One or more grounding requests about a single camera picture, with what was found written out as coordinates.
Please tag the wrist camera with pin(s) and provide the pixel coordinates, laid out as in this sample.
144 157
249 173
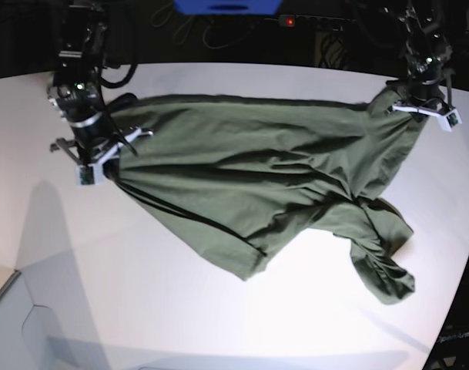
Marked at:
449 120
89 175

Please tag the green t-shirt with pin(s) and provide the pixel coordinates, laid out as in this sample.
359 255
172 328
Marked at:
238 178

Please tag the blue box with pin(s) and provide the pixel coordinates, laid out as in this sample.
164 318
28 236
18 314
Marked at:
227 7

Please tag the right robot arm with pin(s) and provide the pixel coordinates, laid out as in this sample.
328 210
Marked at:
76 86

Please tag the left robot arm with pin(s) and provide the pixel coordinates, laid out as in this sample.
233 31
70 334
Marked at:
427 52

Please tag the black power strip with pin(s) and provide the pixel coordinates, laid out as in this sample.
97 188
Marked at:
318 23

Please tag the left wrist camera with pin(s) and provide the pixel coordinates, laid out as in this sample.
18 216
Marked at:
449 120

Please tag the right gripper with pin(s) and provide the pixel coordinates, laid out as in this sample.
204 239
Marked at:
91 146

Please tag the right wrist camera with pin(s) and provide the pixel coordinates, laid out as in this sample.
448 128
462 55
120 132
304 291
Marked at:
89 175

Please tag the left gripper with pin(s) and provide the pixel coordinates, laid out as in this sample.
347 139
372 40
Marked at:
425 101

